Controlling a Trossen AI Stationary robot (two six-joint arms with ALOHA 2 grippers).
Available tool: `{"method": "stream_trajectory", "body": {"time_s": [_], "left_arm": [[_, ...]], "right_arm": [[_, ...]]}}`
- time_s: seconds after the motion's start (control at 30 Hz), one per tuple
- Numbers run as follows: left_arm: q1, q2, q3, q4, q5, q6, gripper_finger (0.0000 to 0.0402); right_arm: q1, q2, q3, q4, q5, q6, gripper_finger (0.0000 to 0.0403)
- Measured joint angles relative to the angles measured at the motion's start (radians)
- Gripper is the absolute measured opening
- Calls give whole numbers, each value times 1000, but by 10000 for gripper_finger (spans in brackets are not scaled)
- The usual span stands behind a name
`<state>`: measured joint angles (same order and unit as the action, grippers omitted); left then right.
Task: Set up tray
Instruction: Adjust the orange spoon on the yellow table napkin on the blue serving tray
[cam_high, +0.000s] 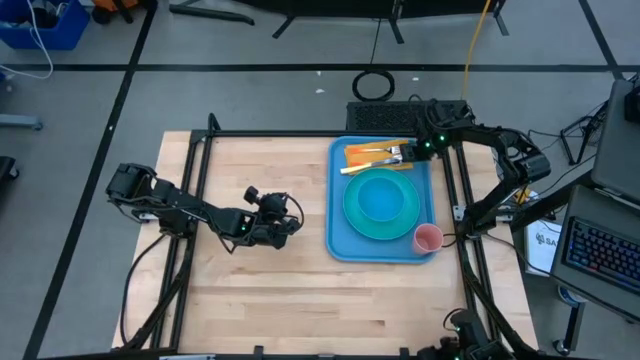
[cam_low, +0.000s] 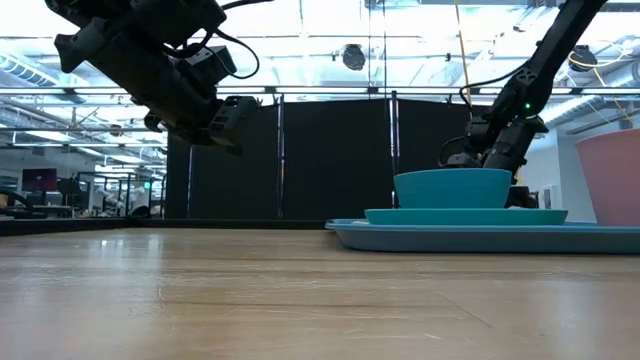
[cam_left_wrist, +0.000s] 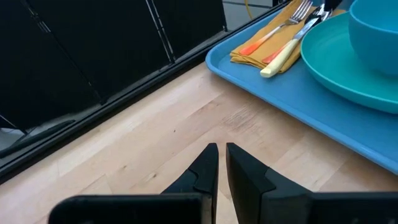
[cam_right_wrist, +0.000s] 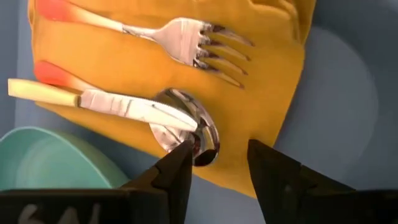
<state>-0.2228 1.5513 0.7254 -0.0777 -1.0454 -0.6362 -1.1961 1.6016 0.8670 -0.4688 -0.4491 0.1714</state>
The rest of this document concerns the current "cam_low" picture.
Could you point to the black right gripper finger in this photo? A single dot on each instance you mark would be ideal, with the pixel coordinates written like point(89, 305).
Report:
point(522, 197)

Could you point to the teal plastic plate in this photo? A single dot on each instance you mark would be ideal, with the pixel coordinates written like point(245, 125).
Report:
point(465, 217)

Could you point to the blue plastic bowl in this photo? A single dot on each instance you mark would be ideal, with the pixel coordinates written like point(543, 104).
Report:
point(452, 189)

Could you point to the pink plastic cup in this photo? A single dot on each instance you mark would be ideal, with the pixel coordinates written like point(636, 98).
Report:
point(612, 180)

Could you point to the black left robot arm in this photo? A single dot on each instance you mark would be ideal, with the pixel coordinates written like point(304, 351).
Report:
point(150, 65)

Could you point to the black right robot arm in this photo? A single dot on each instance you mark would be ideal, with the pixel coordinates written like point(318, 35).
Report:
point(550, 50)

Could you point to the blue plastic tray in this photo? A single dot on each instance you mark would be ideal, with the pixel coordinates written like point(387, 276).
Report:
point(425, 240)

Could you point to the black ceiling fixture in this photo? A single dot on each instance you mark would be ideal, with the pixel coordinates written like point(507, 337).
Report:
point(353, 56)
point(582, 57)

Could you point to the red screen monitor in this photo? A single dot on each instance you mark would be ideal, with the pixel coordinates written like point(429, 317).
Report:
point(39, 180)

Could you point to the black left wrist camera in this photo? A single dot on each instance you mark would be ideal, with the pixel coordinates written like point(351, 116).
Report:
point(207, 62)

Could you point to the black aluminium table frame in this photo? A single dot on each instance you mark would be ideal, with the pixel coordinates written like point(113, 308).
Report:
point(150, 226)

